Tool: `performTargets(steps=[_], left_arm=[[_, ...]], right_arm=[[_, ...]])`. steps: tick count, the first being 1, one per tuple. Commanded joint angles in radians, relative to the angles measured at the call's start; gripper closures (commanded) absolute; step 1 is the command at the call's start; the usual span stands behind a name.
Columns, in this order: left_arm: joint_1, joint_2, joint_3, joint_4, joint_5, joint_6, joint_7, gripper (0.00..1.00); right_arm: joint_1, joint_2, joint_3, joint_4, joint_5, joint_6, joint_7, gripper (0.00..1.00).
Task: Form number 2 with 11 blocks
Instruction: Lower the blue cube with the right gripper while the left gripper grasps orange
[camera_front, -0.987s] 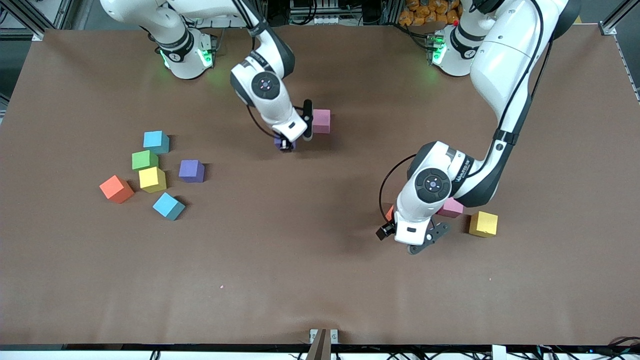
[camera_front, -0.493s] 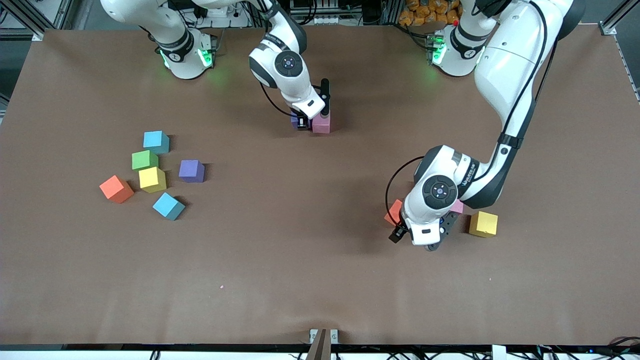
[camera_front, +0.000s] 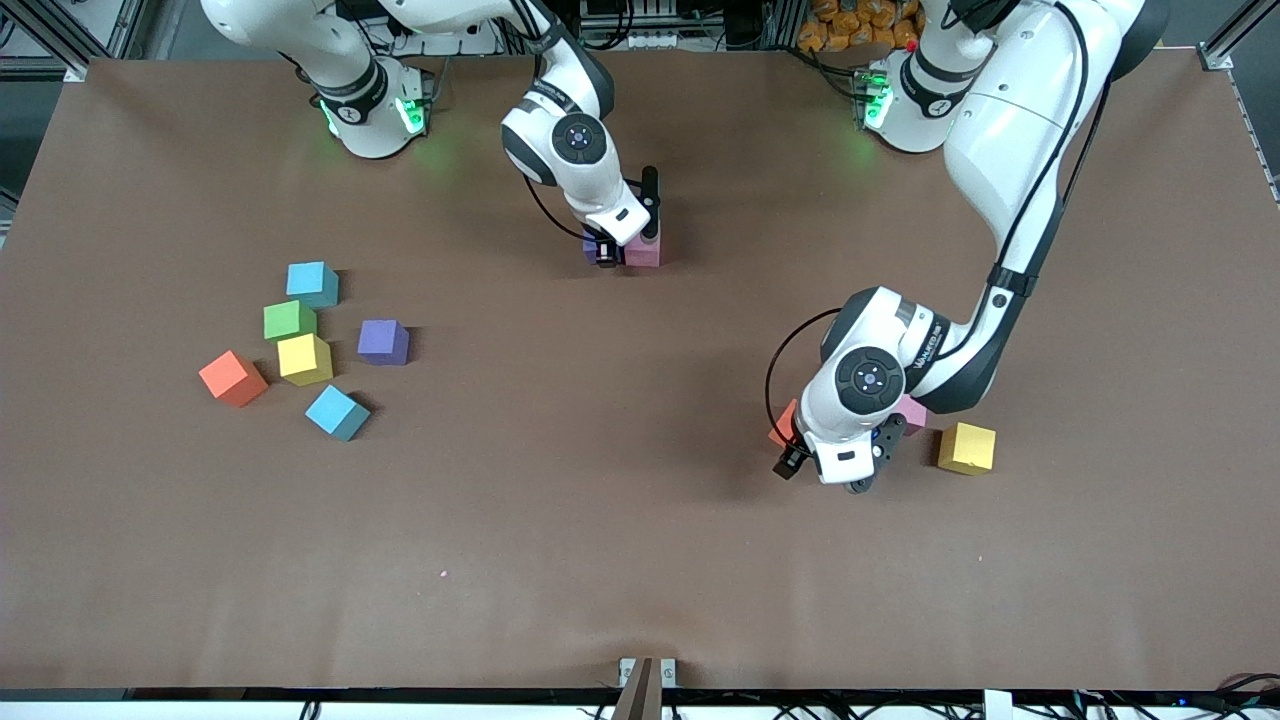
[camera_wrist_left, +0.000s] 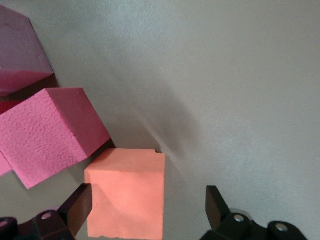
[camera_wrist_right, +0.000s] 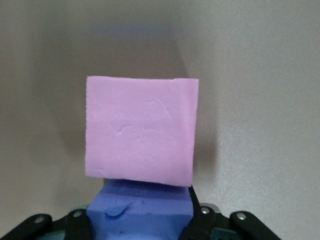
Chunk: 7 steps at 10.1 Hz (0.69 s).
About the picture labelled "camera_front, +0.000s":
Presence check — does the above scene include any light blue foam cube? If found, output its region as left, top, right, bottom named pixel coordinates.
left=286, top=261, right=340, bottom=309
left=304, top=384, right=371, bottom=442

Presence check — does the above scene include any table cover sheet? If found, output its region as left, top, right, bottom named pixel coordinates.
left=0, top=48, right=1280, bottom=693

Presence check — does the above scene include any yellow foam cube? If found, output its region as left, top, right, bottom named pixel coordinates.
left=277, top=333, right=334, bottom=387
left=937, top=421, right=998, bottom=476

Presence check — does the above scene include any white power strip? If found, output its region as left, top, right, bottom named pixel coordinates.
left=585, top=28, right=683, bottom=51
left=372, top=20, right=501, bottom=57

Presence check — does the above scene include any green foam cube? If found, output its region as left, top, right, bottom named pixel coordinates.
left=263, top=300, right=319, bottom=343

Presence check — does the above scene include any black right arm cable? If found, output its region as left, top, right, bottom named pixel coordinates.
left=505, top=0, right=601, bottom=244

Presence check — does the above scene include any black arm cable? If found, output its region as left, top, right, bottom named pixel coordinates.
left=765, top=0, right=1113, bottom=461
left=505, top=0, right=601, bottom=244

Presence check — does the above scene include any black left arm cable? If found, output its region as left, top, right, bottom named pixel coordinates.
left=765, top=0, right=1113, bottom=461

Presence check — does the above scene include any small metal edge bracket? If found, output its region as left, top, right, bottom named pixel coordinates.
left=618, top=657, right=678, bottom=691

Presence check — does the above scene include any aluminium frame post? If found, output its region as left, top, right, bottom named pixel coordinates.
left=1198, top=0, right=1280, bottom=73
left=0, top=0, right=151, bottom=83

